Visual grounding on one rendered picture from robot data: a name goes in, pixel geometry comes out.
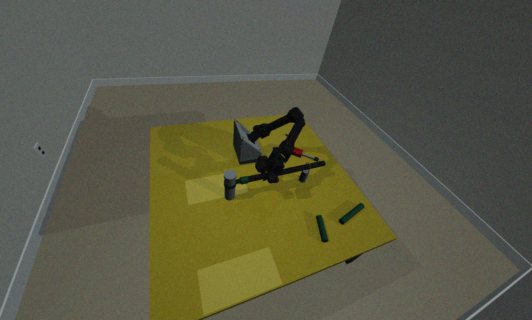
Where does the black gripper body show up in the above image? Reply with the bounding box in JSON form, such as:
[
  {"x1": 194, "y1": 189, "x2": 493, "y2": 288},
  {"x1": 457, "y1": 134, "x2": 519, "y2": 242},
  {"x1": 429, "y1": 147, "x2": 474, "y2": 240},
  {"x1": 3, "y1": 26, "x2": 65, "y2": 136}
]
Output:
[{"x1": 257, "y1": 156, "x2": 279, "y2": 183}]

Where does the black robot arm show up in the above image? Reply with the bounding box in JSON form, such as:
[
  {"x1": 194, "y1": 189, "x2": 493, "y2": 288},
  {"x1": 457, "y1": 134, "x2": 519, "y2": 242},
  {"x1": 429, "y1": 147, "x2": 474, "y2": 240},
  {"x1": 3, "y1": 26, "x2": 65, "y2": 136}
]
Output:
[{"x1": 247, "y1": 107, "x2": 306, "y2": 174}]

